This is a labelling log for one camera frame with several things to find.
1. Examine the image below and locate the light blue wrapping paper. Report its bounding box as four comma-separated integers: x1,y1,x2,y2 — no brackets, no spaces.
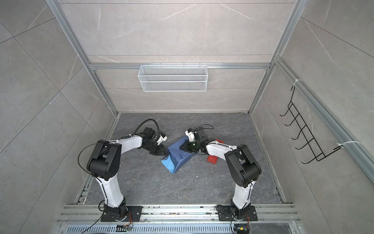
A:
161,136,195,174

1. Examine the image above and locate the red tape dispenser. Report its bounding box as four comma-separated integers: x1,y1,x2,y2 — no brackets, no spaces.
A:
206,139,225,164

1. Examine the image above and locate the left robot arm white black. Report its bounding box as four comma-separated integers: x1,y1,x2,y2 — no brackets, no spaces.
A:
87,127,168,221

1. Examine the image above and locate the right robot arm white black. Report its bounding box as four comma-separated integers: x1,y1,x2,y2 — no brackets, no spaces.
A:
180,126,262,220

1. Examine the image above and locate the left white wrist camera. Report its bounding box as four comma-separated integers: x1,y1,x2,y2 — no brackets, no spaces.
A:
156,132,168,145

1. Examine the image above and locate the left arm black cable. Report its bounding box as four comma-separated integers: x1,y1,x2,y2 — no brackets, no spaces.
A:
132,118,161,137

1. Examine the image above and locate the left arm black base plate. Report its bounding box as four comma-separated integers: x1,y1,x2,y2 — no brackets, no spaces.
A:
100,206,143,222

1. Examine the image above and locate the white wire mesh basket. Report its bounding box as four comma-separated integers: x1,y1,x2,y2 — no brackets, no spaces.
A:
138,65,208,92

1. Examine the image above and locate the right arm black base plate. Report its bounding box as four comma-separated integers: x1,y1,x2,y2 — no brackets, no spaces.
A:
216,205,258,221

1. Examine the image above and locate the aluminium mounting rail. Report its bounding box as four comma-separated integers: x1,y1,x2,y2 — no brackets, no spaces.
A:
55,204,305,234

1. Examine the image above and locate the black wire hook rack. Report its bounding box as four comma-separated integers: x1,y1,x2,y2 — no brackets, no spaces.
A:
279,86,343,165

